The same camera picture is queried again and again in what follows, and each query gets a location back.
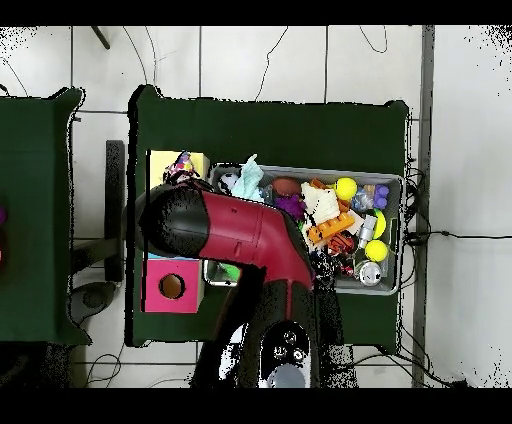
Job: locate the orange toy brick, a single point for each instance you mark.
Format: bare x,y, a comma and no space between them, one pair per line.
332,228

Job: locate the smooth yellow ball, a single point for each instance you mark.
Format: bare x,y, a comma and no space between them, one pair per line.
376,250

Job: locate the brown toy football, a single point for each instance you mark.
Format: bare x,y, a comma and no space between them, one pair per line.
284,186

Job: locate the wooden box with three holes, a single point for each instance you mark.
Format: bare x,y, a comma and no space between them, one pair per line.
154,296

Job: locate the yellow tennis ball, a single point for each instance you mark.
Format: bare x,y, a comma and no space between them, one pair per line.
345,188

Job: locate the mint green cloth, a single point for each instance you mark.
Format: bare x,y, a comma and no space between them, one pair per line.
250,178

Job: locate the cream yellow cloth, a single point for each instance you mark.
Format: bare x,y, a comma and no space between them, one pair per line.
320,202

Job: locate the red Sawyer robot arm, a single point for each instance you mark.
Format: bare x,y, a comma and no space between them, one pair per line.
240,228

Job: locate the purple spiky toy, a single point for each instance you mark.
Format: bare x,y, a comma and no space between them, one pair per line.
290,204

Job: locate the dark green side tablecloth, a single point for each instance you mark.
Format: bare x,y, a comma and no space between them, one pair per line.
28,200

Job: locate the small soccer ball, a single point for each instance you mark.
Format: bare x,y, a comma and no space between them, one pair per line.
228,182

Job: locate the black stand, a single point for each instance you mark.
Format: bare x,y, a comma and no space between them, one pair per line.
115,172

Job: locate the colourful confetti print cloth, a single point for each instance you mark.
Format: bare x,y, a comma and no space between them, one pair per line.
182,166

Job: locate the shallow mesh bin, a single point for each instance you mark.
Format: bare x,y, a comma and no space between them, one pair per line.
360,284

